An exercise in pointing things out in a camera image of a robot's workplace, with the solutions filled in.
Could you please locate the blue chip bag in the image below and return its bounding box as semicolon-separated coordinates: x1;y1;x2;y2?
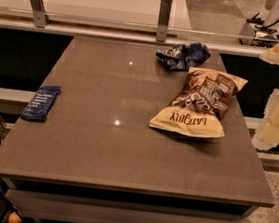
155;42;211;71

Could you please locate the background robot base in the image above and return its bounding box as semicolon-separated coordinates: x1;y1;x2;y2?
238;0;279;48

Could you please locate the brown Late July chip bag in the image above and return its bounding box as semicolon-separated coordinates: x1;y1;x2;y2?
149;67;247;138

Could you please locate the blue rxbar blueberry bar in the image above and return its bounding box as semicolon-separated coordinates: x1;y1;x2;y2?
20;85;61;122

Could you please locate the table lower shelf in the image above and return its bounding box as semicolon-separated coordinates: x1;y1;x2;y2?
6;189;250;223

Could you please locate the orange ball on floor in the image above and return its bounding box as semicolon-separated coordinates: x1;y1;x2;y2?
7;212;22;223

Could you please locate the right metal rail bracket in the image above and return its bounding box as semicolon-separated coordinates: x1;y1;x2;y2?
156;0;172;43

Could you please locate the metal rail bracket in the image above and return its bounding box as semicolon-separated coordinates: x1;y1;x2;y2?
156;0;172;43
29;0;49;28

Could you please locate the left metal rail bracket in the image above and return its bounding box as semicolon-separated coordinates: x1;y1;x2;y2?
29;0;49;28

